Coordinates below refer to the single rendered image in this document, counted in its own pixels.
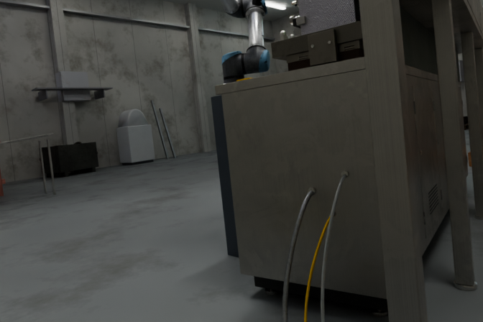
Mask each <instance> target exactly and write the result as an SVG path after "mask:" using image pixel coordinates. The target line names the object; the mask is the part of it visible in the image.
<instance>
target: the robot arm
mask: <svg viewBox="0 0 483 322"><path fill-rule="evenodd" d="M220 1H221V3H222V4H223V5H224V10H225V12H226V13H227V14H229V15H231V16H233V17H236V18H245V17H246V18H247V20H248V27H249V47H248V48H247V53H242V52H241V51H234V52H229V53H226V54H225V55H223V57H222V68H223V75H224V84H225V83H232V82H236V81H237V80H240V79H244V75H246V74H253V73H263V72H267V71H268V70H269V68H270V52H269V50H267V49H266V47H264V35H263V21H262V20H263V19H264V17H265V15H266V14H267V7H266V3H265V0H220Z"/></svg>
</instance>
